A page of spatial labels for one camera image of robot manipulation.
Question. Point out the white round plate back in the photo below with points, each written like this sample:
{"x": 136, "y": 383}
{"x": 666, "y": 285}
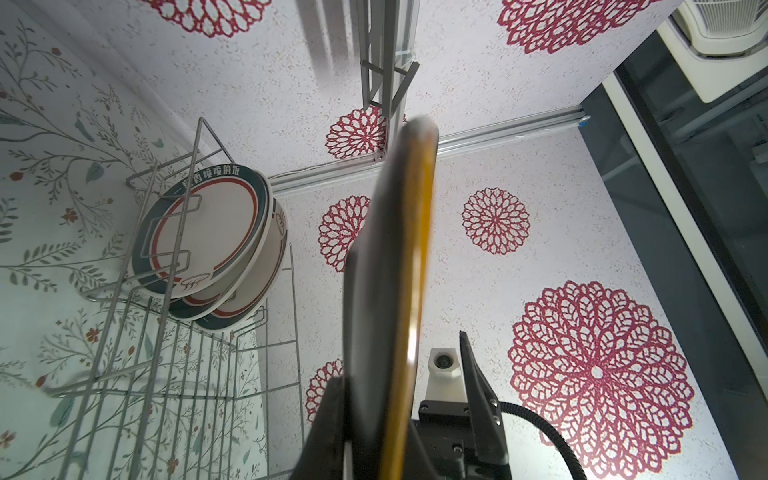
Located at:
{"x": 231, "y": 300}

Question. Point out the white round plate front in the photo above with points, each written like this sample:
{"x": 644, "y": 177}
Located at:
{"x": 200, "y": 229}

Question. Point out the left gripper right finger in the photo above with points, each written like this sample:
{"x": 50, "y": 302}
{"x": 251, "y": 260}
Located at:
{"x": 418, "y": 463}

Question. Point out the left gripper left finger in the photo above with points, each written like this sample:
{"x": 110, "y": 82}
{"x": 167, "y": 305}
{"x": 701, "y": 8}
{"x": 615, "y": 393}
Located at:
{"x": 323, "y": 454}

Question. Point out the air conditioner unit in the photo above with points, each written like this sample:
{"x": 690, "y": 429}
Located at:
{"x": 717, "y": 44}

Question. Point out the grey wall shelf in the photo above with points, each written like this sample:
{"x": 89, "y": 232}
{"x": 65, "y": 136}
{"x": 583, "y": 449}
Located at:
{"x": 385, "y": 32}

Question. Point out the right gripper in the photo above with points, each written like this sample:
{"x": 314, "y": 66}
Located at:
{"x": 462, "y": 408}

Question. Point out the wire dish rack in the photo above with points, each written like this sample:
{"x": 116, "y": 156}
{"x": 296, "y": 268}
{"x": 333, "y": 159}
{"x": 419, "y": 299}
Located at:
{"x": 165, "y": 399}

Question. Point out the white round plate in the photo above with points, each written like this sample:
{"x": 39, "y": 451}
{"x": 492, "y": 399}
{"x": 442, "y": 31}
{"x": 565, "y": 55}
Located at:
{"x": 231, "y": 300}
{"x": 200, "y": 229}

